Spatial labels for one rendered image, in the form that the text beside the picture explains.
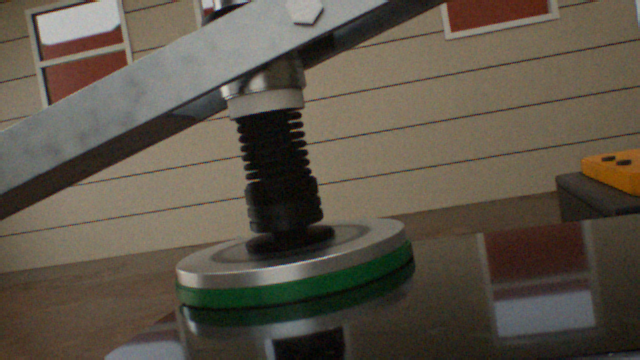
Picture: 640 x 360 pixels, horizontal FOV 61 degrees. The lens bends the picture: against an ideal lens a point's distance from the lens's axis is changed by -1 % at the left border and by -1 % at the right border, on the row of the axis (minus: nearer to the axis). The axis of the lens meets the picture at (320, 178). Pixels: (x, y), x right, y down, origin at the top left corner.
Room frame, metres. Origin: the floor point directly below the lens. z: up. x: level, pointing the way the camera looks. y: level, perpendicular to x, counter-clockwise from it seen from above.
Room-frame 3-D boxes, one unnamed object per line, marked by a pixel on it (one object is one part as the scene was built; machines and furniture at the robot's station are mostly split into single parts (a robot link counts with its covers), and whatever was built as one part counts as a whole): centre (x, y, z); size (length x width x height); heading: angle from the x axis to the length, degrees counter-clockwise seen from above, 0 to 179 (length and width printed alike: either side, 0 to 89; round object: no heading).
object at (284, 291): (0.51, 0.04, 0.82); 0.22 x 0.22 x 0.04
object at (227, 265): (0.51, 0.04, 0.82); 0.21 x 0.21 x 0.01
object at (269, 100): (0.51, 0.04, 0.97); 0.07 x 0.07 x 0.04
